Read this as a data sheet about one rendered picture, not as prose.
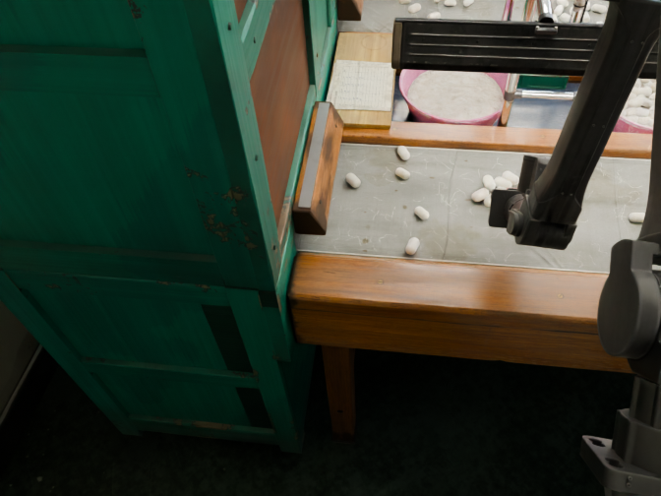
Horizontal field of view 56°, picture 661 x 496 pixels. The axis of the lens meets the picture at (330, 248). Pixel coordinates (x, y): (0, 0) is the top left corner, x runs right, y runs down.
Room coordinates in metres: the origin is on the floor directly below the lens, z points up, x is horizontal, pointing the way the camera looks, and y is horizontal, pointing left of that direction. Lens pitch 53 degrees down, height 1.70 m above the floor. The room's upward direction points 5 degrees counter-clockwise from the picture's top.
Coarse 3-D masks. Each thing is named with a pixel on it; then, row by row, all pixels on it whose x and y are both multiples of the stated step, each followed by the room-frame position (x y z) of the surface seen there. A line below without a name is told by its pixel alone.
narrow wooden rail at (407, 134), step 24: (384, 144) 0.98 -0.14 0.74; (408, 144) 0.97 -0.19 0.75; (432, 144) 0.96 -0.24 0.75; (456, 144) 0.95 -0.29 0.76; (480, 144) 0.94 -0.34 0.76; (504, 144) 0.93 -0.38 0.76; (528, 144) 0.92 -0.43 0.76; (552, 144) 0.91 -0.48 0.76; (624, 144) 0.90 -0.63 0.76; (648, 144) 0.89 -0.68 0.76
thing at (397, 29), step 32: (416, 32) 0.86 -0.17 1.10; (448, 32) 0.85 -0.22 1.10; (480, 32) 0.85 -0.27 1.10; (512, 32) 0.84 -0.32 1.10; (576, 32) 0.82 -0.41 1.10; (416, 64) 0.84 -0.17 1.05; (448, 64) 0.83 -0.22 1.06; (480, 64) 0.82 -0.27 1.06; (512, 64) 0.81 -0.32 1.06; (544, 64) 0.80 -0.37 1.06; (576, 64) 0.79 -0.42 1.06
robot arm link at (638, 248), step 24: (648, 192) 0.35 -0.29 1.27; (648, 216) 0.32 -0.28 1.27; (624, 240) 0.30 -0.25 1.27; (648, 240) 0.30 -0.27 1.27; (624, 264) 0.28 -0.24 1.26; (648, 264) 0.27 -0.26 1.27; (624, 288) 0.26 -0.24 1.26; (648, 288) 0.25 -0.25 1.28; (600, 312) 0.26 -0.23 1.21; (624, 312) 0.24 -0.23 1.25; (648, 312) 0.23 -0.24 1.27; (600, 336) 0.24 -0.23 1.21; (624, 336) 0.22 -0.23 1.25; (648, 336) 0.21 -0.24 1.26
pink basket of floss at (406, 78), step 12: (408, 72) 1.20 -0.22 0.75; (420, 72) 1.23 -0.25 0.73; (408, 84) 1.19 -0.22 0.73; (504, 84) 1.15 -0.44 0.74; (408, 108) 1.11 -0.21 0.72; (420, 120) 1.06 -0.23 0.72; (432, 120) 1.03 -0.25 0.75; (444, 120) 1.01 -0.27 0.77; (456, 120) 1.00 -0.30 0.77; (468, 120) 1.00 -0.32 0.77; (480, 120) 1.00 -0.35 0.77; (492, 120) 1.03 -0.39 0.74
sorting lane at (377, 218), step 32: (352, 160) 0.94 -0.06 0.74; (384, 160) 0.93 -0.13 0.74; (416, 160) 0.92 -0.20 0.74; (448, 160) 0.91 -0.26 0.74; (480, 160) 0.91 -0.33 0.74; (512, 160) 0.90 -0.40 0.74; (608, 160) 0.88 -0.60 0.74; (640, 160) 0.87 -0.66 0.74; (352, 192) 0.85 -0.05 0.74; (384, 192) 0.84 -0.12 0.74; (416, 192) 0.83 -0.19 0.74; (448, 192) 0.83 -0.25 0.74; (608, 192) 0.79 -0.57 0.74; (640, 192) 0.78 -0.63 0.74; (352, 224) 0.76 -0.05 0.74; (384, 224) 0.75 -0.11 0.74; (416, 224) 0.75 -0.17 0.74; (448, 224) 0.74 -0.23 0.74; (480, 224) 0.74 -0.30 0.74; (608, 224) 0.71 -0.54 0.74; (640, 224) 0.70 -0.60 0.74; (384, 256) 0.68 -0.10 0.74; (416, 256) 0.67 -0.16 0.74; (448, 256) 0.67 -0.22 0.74; (480, 256) 0.66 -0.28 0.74; (512, 256) 0.65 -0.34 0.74; (544, 256) 0.65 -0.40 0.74; (576, 256) 0.64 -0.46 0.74; (608, 256) 0.64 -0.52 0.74
